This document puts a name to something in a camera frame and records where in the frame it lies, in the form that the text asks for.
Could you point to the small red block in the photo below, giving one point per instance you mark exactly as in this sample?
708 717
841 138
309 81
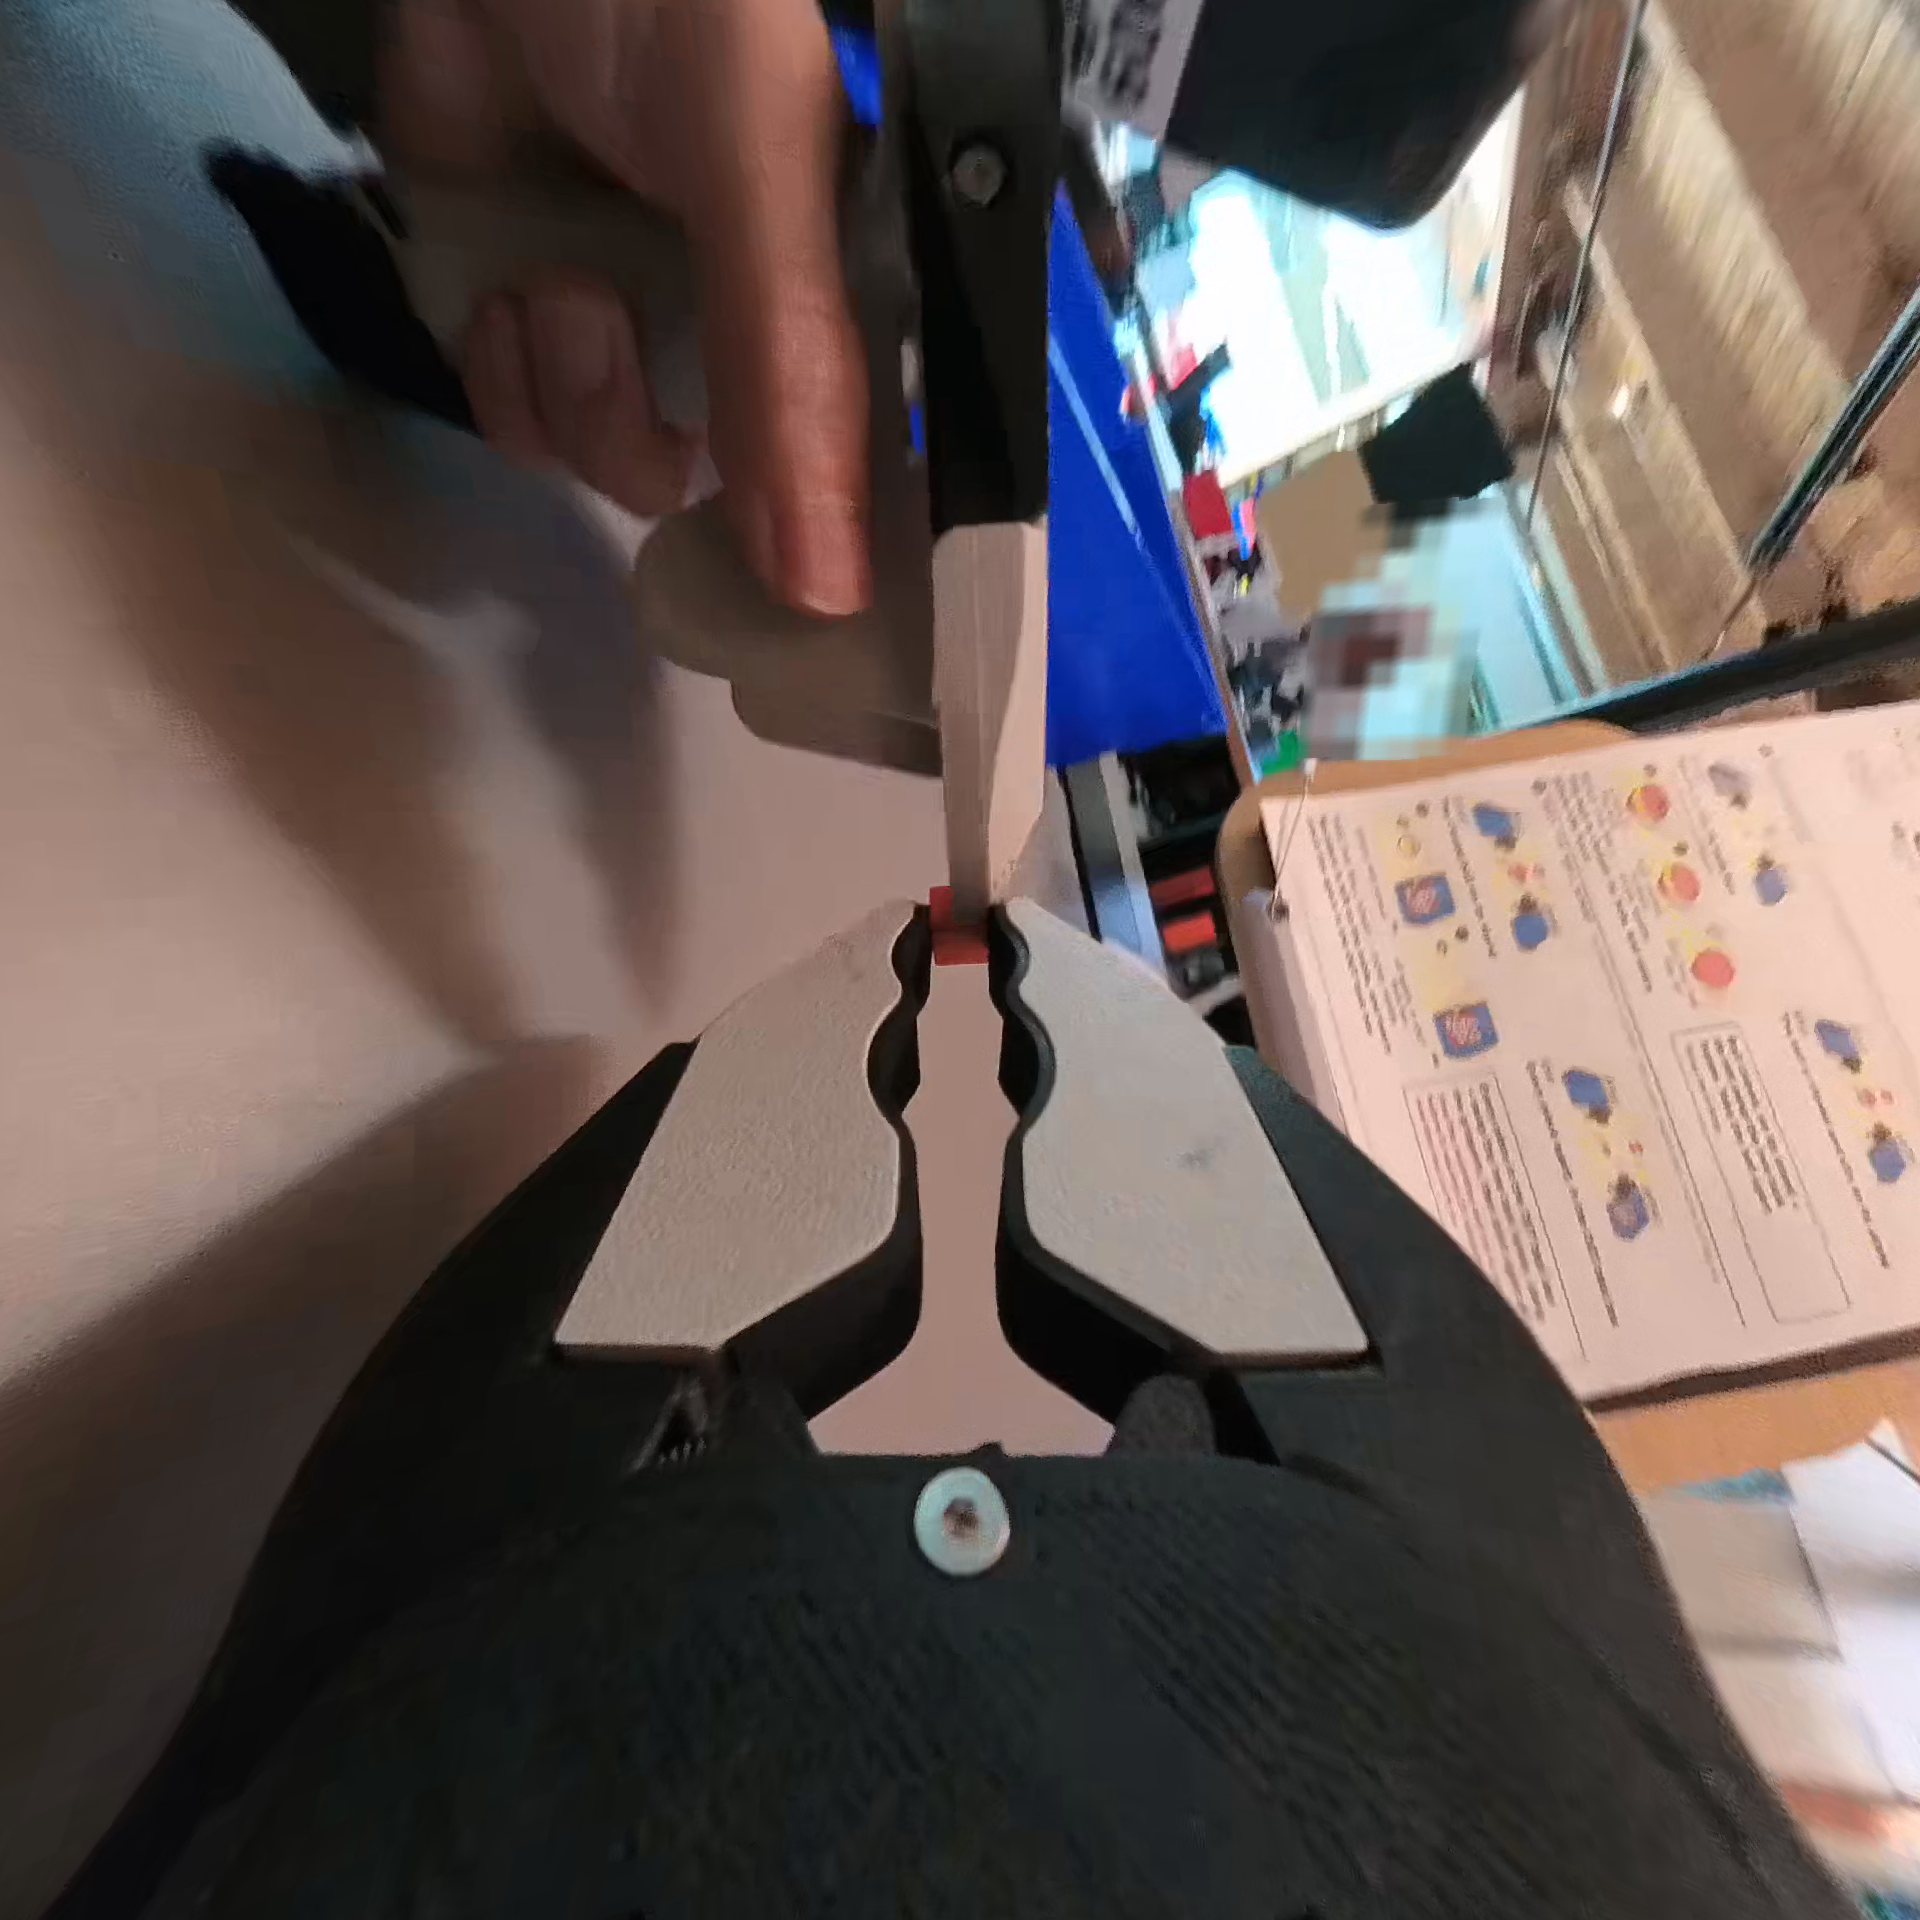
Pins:
961 937

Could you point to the person's left hand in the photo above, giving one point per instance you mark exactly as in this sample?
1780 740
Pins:
706 148

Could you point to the printed instruction sheet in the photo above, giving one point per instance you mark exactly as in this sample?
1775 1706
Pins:
1590 1049

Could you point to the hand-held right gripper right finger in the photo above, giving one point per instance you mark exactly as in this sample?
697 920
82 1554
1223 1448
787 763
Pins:
1186 1184

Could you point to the blue plastic bin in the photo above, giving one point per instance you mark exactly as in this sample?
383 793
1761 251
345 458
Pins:
1119 569

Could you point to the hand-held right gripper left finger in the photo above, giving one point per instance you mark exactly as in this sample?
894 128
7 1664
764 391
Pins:
735 1171

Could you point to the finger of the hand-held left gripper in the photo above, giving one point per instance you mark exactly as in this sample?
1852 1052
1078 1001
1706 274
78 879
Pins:
990 675

